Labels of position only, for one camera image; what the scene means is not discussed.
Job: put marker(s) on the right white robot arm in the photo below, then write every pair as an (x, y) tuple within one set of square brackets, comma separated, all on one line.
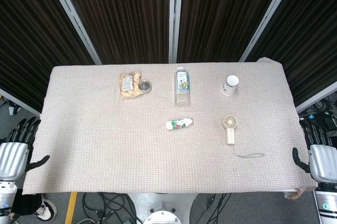
[(326, 203)]

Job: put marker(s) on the clear plastic water bottle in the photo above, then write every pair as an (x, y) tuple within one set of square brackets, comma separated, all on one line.
[(182, 87)]

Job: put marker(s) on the black and white sneaker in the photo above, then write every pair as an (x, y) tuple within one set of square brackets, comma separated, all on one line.
[(46, 209)]

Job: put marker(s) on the grey aluminium partition post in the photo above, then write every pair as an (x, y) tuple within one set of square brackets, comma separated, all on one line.
[(175, 16), (268, 16), (72, 16)]

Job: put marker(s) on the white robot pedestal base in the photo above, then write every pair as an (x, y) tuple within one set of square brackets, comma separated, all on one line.
[(163, 208)]

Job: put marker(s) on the yellow snack bag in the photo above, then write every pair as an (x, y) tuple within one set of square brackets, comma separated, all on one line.
[(128, 87)]

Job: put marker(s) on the dark brown curtain panel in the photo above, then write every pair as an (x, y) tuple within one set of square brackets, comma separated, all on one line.
[(221, 16), (310, 32), (123, 16), (29, 37)]

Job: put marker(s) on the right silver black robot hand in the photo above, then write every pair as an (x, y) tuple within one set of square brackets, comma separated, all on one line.
[(323, 161)]

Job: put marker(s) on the small white green-label bottle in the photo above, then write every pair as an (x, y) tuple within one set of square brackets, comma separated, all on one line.
[(179, 123)]

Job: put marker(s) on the grey aluminium partition rail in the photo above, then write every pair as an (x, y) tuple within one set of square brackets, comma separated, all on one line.
[(316, 96), (18, 100)]

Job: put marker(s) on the black trouser leg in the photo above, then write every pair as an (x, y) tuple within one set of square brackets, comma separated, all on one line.
[(25, 204)]

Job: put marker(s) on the yellow floor tape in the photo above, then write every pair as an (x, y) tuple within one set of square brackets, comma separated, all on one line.
[(70, 208)]

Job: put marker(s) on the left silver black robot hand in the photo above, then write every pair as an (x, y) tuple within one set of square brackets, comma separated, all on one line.
[(11, 158)]

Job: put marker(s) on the beige waffle-weave tablecloth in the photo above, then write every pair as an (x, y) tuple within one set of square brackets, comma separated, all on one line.
[(131, 142)]

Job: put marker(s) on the white paper cup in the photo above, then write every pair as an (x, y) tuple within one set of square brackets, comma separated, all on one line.
[(229, 86)]

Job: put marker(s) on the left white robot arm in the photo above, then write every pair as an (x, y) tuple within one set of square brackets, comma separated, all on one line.
[(7, 197)]

